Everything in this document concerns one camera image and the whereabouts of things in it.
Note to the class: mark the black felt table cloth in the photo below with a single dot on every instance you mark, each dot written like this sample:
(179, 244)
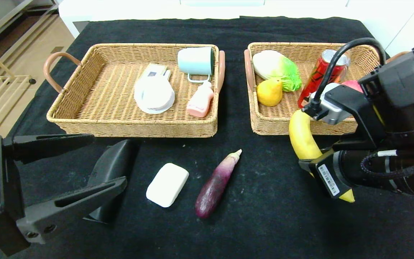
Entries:
(264, 216)

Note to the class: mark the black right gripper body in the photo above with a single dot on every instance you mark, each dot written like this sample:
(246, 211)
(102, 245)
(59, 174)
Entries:
(327, 178)

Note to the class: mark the grey metal shelf frame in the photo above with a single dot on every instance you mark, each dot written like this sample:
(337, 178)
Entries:
(5, 21)

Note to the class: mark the white round container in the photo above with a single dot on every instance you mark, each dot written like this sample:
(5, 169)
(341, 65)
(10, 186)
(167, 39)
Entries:
(155, 95)

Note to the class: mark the yellow pear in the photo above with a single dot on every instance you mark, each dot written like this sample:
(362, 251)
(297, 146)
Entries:
(268, 94)

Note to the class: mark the green white cabbage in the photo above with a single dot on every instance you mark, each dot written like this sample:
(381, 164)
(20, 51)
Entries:
(275, 70)

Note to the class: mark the wicker basket with food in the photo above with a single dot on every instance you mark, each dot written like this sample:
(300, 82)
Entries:
(275, 120)

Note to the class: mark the pink small bottle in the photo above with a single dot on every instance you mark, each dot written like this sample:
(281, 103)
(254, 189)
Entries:
(199, 102)

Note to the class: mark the red cola can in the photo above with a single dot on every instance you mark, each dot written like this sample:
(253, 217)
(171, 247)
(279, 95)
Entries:
(316, 77)

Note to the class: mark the wicker basket with household items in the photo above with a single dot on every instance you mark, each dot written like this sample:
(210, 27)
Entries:
(113, 93)

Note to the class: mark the black curved plastic object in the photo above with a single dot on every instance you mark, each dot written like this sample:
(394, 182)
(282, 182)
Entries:
(115, 158)

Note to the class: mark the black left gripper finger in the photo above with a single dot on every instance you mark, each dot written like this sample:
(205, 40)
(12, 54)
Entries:
(59, 214)
(45, 146)

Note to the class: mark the white soap bar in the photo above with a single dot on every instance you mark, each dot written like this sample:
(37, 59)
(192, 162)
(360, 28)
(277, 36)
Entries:
(167, 185)

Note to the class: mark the small white card box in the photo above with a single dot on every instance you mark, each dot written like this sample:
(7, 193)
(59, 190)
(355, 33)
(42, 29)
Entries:
(151, 71)

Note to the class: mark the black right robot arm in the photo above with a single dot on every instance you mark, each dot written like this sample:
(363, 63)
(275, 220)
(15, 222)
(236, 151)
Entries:
(401, 108)

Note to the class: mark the purple eggplant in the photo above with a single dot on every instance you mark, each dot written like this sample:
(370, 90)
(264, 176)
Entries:
(216, 187)

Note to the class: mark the red apple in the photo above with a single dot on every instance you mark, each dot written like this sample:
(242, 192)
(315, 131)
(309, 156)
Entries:
(350, 85)

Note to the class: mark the yellow banana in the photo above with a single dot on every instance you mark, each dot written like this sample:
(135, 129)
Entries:
(300, 140)

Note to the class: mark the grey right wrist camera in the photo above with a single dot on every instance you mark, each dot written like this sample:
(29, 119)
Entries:
(331, 106)

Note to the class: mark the mint green cup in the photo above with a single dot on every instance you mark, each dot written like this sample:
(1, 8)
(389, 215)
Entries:
(194, 61)

